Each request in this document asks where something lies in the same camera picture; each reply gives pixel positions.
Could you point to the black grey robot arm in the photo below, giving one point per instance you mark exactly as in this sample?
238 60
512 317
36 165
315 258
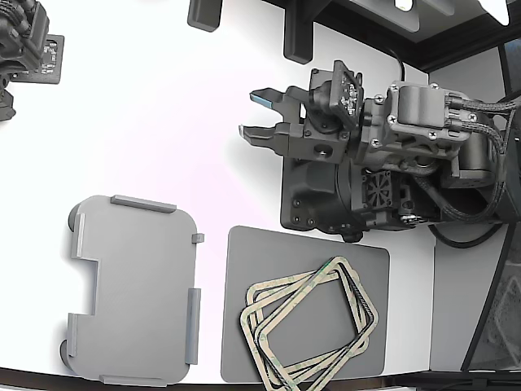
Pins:
419 106

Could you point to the beige adhesive rectangular frame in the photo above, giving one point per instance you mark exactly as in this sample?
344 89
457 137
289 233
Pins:
259 344
245 326
285 281
342 264

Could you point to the dark grey rounded block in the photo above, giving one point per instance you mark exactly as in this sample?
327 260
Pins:
203 14

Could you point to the black camera with circuit board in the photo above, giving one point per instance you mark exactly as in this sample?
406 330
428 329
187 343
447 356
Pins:
24 45

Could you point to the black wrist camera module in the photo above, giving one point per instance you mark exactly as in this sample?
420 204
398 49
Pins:
335 97

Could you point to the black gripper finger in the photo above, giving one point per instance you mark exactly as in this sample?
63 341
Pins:
293 104
285 138

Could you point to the dark grey rectangular mat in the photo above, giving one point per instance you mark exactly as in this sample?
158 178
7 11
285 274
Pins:
252 248

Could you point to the black upright post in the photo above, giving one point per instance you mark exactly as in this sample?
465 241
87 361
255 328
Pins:
299 32

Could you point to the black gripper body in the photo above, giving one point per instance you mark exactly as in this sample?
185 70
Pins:
325 148

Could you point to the black diagonal strut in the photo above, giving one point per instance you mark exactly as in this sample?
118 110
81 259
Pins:
488 277

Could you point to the black frame structure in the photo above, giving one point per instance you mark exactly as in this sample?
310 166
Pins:
431 45

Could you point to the grey frame holder with legs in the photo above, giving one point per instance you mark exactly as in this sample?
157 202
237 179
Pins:
138 293

